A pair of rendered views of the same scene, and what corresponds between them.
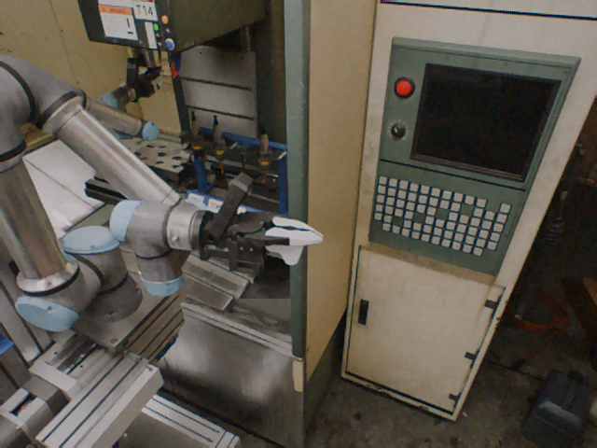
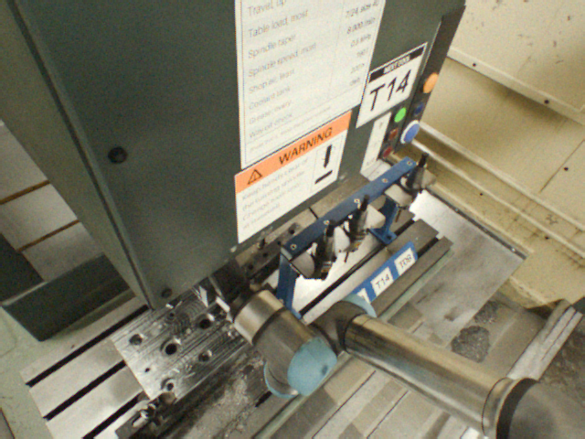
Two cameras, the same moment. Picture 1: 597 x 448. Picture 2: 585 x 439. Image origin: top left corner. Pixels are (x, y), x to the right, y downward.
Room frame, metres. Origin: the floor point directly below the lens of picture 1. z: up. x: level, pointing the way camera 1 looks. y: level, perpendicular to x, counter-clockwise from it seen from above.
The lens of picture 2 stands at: (1.61, 0.97, 1.98)
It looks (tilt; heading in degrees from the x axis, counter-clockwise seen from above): 52 degrees down; 287
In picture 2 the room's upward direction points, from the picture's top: 7 degrees clockwise
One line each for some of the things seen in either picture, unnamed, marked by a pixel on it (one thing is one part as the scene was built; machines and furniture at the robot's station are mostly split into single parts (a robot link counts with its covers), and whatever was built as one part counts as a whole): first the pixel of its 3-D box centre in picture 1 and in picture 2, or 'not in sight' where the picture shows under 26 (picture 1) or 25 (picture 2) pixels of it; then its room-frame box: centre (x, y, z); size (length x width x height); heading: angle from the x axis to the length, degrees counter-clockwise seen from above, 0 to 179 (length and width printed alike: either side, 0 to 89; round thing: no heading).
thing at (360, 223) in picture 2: (216, 132); (360, 216); (1.64, 0.35, 1.26); 0.04 x 0.04 x 0.07
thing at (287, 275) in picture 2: (199, 162); (286, 285); (1.76, 0.47, 1.05); 0.10 x 0.05 x 0.30; 155
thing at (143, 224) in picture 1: (147, 224); not in sight; (0.60, 0.27, 1.56); 0.11 x 0.08 x 0.09; 79
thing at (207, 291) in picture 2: (138, 87); (223, 283); (1.80, 0.69, 1.39); 0.12 x 0.08 x 0.09; 159
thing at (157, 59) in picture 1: (150, 48); not in sight; (1.92, 0.65, 1.52); 0.16 x 0.16 x 0.12
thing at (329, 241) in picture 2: (195, 127); (327, 240); (1.69, 0.45, 1.26); 0.04 x 0.04 x 0.07
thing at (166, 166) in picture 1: (170, 161); (188, 337); (1.94, 0.67, 0.97); 0.29 x 0.23 x 0.05; 65
